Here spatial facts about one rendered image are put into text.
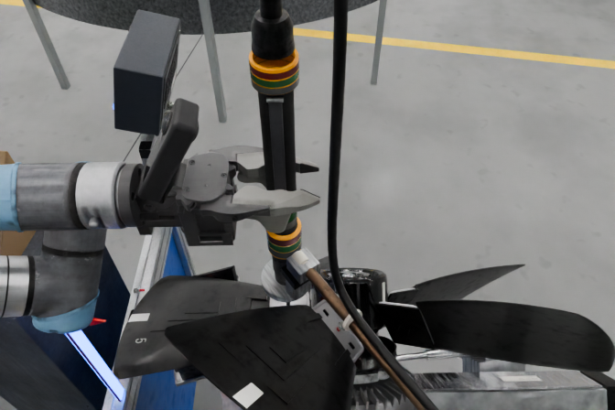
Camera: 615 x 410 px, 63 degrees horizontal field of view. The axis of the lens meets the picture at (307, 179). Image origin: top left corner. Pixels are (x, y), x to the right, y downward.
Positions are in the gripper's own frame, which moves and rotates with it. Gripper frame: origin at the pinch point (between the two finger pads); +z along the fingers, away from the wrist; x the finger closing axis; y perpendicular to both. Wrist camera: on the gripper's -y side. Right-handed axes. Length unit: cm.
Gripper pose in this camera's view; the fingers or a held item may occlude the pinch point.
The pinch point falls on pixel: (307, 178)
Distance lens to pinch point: 54.8
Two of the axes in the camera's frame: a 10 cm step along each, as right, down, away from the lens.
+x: 0.2, 7.3, -6.8
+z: 10.0, -0.2, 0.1
